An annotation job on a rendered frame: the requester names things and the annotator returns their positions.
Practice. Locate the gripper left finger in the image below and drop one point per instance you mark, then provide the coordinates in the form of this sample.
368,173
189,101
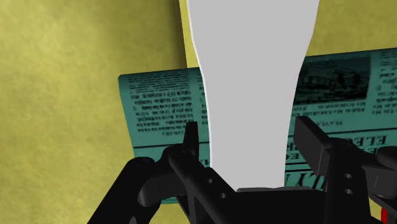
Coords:
192,183

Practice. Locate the teal newspaper-patterned robot stand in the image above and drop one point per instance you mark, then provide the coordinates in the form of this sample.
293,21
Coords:
161,102

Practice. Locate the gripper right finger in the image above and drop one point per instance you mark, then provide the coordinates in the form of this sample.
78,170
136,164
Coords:
341,173

